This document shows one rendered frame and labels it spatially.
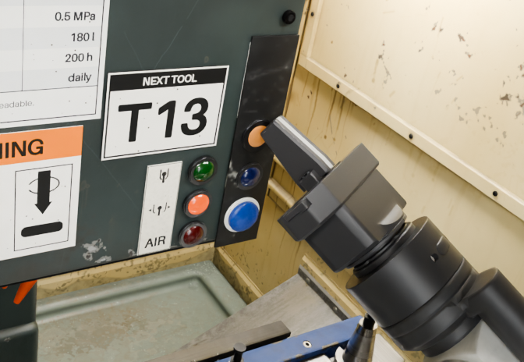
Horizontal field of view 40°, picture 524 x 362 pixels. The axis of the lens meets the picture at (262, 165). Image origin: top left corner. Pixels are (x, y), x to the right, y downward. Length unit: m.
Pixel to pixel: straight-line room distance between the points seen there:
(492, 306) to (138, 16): 0.33
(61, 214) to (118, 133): 0.08
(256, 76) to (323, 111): 1.11
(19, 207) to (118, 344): 1.44
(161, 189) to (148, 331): 1.44
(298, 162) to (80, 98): 0.18
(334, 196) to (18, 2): 0.26
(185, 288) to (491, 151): 1.12
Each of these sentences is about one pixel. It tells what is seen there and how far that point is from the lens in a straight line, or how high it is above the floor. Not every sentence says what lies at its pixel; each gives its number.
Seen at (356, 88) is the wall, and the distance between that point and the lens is 1.57.
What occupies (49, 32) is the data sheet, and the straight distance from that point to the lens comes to 0.49.
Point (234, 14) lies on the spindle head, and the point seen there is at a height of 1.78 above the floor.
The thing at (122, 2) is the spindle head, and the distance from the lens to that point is 0.50.
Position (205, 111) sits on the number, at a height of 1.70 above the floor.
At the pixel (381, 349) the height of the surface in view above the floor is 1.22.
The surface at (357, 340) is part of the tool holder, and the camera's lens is 1.05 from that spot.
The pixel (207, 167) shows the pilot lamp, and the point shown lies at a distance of 0.59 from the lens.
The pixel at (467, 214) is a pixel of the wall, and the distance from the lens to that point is 1.40.
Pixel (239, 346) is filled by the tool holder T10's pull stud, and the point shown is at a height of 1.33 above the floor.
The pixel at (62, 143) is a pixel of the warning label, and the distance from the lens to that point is 0.53.
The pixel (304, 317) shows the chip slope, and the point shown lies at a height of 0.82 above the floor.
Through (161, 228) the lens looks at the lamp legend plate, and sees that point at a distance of 0.61.
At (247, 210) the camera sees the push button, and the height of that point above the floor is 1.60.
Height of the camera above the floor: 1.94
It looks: 28 degrees down
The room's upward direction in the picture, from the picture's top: 12 degrees clockwise
